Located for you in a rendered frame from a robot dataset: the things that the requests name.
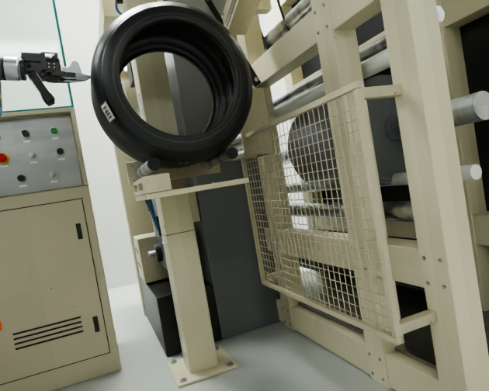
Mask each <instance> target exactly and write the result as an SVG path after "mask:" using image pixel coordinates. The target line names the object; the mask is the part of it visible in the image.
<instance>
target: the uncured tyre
mask: <svg viewBox="0 0 489 391"><path fill-rule="evenodd" d="M154 52H165V53H170V54H175V55H177V56H180V57H182V58H184V59H186V60H187V61H189V62H190V63H191V64H193V65H194V66H195V67H196V68H197V69H198V70H199V71H200V73H201V74H202V75H203V77H204V78H205V79H206V82H207V84H208V86H209V88H210V93H211V97H212V112H211V116H210V121H209V122H208V124H207V126H206V128H205V130H204V131H203V132H202V133H199V134H196V135H191V136H179V135H173V134H170V133H165V132H163V131H160V130H158V129H156V128H154V127H153V126H151V125H150V124H148V123H146V122H145V121H144V120H143V119H142V118H140V117H139V116H138V114H137V113H136V112H135V111H134V109H133V108H132V106H131V105H130V103H129V102H128V100H127V97H126V96H125V94H124V91H123V87H122V83H121V79H120V74H121V72H122V71H123V69H124V68H125V67H126V66H127V65H128V64H129V63H130V62H131V61H133V60H134V59H136V58H137V57H139V56H141V55H144V54H149V53H154ZM91 97H92V105H93V109H94V112H95V115H96V118H97V120H98V121H99V124H100V126H101V127H102V129H103V131H104V132H105V134H106V135H107V137H108V138H109V139H110V140H111V141H112V142H113V143H114V144H115V145H116V146H117V147H118V148H119V149H120V150H121V151H122V152H124V153H125V154H127V155H129V156H130V157H132V158H133V159H135V160H137V161H140V162H142V163H145V162H146V161H148V160H149V159H150V158H152V157H156V158H158V159H159V160H160V162H161V167H160V168H162V167H163V166H164V167H163V168H184V167H187V166H190V165H194V164H197V163H199V162H201V161H205V160H206V159H208V158H211V157H213V156H215V155H217V154H219V153H220V152H221V151H223V150H224V149H225V148H227V147H228V146H229V145H230V144H231V143H232V142H233V141H234V140H235V139H236V137H237V136H238V134H239V133H240V132H241V130H242V128H243V126H244V125H245V122H246V120H247V118H248V114H249V112H250V108H251V101H252V79H251V71H250V67H249V65H248V61H247V58H246V56H245V54H244V52H243V50H242V49H241V46H240V45H239V43H238V41H236V39H235V38H234V36H233V35H232V34H231V32H230V31H229V30H228V29H227V28H226V27H225V26H224V25H223V24H222V23H220V22H219V21H218V20H217V19H215V18H214V17H212V16H211V15H209V14H208V13H206V12H204V11H202V10H200V9H198V8H195V7H193V6H191V5H186V4H183V3H179V2H150V3H146V4H143V5H139V6H137V7H135V8H132V9H130V10H128V11H127V12H125V13H124V14H122V15H121V16H120V17H118V18H117V19H116V20H115V21H113V22H112V23H111V24H110V25H109V27H108V28H107V29H106V30H105V32H104V33H103V34H102V36H101V37H100V39H99V42H98V43H97V45H96V48H95V51H94V54H93V57H92V64H91ZM104 102H106V103H107V105H108V107H109V108H110V110H111V112H112V114H113V115H114V117H115V119H114V120H112V121H111V122H109V120H108V119H107V118H106V115H105V113H104V112H103V111H102V108H101V107H100V106H101V105H102V104H103V103H104ZM187 161H189V163H188V164H178V163H179V162H187Z"/></svg>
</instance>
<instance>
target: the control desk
mask: <svg viewBox="0 0 489 391"><path fill-rule="evenodd" d="M0 321H1V325H2V330H0V391H54V390H57V389H61V388H64V387H67V386H71V385H74V384H76V383H80V382H84V381H86V380H89V379H94V378H96V377H99V376H101V375H106V374H109V373H111V372H115V371H119V370H121V369H122V367H121V362H120V354H119V350H118V345H117V341H116V333H115V328H114V324H113V316H112V311H111V307H110V302H109V294H108V290H107V285H106V277H105V273H104V268H103V264H102V256H101V251H100V247H99V239H98V235H97V230H96V226H95V218H94V213H93V209H92V201H91V196H90V192H89V187H88V179H87V175H86V170H85V162H84V158H83V153H82V146H81V141H80V136H79V132H78V124H77V120H76V115H75V108H74V107H69V108H59V109H41V110H32V111H22V112H4V113H3V114H2V116H0Z"/></svg>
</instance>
